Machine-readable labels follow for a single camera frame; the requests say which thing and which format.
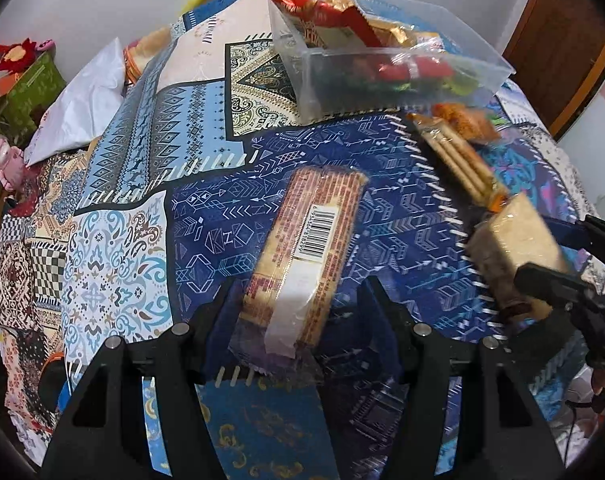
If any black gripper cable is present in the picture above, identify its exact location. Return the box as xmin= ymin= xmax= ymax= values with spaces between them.
xmin=565 ymin=397 xmax=600 ymax=466

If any pile of red fabric items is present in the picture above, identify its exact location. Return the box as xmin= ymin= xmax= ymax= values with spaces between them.
xmin=0 ymin=37 xmax=58 ymax=76

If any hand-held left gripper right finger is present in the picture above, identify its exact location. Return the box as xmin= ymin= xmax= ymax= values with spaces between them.
xmin=357 ymin=276 xmax=565 ymax=480

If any long golden cracker pack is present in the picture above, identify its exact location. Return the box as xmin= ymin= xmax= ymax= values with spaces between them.
xmin=407 ymin=112 xmax=510 ymax=211

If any large red snack packet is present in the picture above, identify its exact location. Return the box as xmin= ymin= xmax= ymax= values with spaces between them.
xmin=263 ymin=0 xmax=383 ymax=51

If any biscuit pack with white label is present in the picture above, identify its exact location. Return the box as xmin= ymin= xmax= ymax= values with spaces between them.
xmin=237 ymin=165 xmax=370 ymax=386

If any square beige cracker pack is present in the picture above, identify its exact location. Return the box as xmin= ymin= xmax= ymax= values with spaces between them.
xmin=465 ymin=192 xmax=570 ymax=321

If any pink plush toy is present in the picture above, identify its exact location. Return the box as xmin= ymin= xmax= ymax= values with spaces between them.
xmin=0 ymin=137 xmax=28 ymax=191

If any white plastic bag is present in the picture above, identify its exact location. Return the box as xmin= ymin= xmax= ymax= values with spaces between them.
xmin=22 ymin=37 xmax=128 ymax=168

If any brown wooden door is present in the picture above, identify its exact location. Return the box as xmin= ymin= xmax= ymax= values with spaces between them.
xmin=502 ymin=0 xmax=605 ymax=111

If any small red snack packet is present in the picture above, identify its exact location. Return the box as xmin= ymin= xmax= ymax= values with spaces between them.
xmin=377 ymin=55 xmax=450 ymax=83

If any orange snack bag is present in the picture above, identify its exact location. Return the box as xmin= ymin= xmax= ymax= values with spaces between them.
xmin=432 ymin=101 xmax=500 ymax=143

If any green fabric bag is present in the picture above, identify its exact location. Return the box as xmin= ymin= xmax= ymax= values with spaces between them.
xmin=2 ymin=52 xmax=68 ymax=128

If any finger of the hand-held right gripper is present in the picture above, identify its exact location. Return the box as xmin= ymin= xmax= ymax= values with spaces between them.
xmin=512 ymin=261 xmax=605 ymax=367
xmin=549 ymin=214 xmax=605 ymax=261

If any orange patterned fleece blanket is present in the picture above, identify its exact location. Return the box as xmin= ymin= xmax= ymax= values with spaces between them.
xmin=125 ymin=27 xmax=173 ymax=81

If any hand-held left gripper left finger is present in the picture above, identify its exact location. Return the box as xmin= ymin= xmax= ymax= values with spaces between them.
xmin=40 ymin=280 xmax=248 ymax=480

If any green snack packet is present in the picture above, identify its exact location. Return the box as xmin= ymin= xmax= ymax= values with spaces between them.
xmin=432 ymin=67 xmax=488 ymax=98

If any clear plastic storage container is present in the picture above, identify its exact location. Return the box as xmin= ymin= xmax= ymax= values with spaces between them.
xmin=265 ymin=0 xmax=515 ymax=126

